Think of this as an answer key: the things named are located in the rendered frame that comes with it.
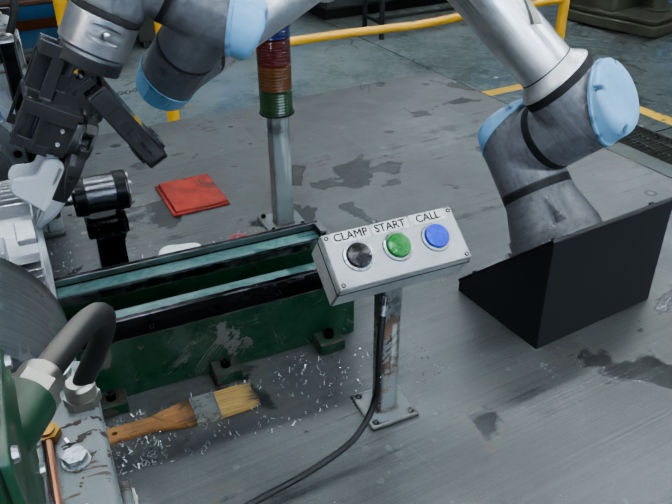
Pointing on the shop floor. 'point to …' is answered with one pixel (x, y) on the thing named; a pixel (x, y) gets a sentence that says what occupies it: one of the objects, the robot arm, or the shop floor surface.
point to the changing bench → (392, 15)
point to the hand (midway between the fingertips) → (48, 217)
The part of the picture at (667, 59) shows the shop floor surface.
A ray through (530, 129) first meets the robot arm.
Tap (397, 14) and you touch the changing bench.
